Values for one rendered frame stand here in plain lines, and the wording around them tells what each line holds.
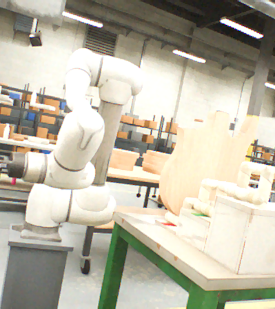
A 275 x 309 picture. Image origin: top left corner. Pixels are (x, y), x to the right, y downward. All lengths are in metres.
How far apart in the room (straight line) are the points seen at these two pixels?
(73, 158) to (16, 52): 11.13
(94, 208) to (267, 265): 0.83
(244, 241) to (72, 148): 0.50
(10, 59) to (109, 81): 10.59
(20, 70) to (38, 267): 10.63
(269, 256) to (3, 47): 11.42
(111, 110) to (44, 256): 0.69
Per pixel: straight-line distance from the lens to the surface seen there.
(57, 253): 1.58
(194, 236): 1.08
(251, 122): 1.36
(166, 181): 1.17
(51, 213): 1.57
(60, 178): 1.02
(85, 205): 1.56
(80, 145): 0.91
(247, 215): 0.91
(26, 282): 1.63
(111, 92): 1.44
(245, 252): 0.93
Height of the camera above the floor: 1.21
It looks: 3 degrees down
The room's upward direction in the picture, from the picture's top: 11 degrees clockwise
